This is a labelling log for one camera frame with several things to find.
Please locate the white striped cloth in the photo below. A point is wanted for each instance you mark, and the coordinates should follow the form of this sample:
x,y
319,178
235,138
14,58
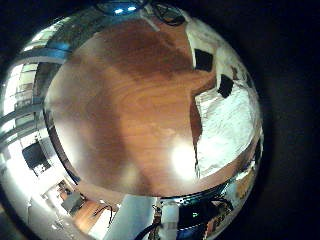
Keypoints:
x,y
230,133

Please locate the black wall screen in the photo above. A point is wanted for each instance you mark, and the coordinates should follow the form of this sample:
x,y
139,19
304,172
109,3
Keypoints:
x,y
33,155

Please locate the black equipment rack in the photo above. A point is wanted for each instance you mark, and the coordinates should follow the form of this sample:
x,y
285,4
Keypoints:
x,y
196,215

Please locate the grey cart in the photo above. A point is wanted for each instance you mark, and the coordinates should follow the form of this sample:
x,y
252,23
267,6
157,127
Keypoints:
x,y
72,201

